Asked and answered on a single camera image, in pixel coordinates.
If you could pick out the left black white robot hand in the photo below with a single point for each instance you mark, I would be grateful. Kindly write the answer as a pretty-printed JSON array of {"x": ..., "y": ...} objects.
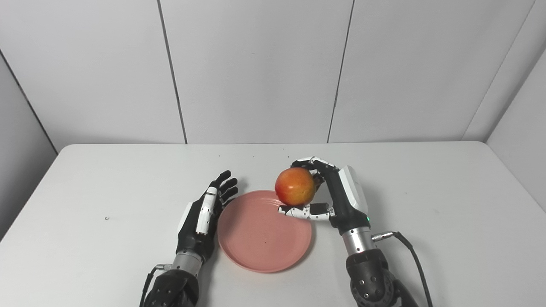
[{"x": 187, "y": 238}]

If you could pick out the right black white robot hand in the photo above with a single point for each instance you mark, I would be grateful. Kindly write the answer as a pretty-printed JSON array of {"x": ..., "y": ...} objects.
[{"x": 343, "y": 200}]

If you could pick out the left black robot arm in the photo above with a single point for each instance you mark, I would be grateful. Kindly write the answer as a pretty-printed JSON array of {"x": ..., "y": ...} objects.
[{"x": 172, "y": 288}]

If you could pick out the red yellow pomegranate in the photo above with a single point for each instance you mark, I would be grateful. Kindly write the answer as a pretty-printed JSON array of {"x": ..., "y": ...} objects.
[{"x": 295, "y": 186}]

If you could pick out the pink round plate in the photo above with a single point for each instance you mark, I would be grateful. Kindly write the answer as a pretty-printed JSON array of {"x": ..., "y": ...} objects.
[{"x": 256, "y": 238}]

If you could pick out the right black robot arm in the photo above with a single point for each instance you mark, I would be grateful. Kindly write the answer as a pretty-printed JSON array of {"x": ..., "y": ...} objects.
[{"x": 369, "y": 277}]

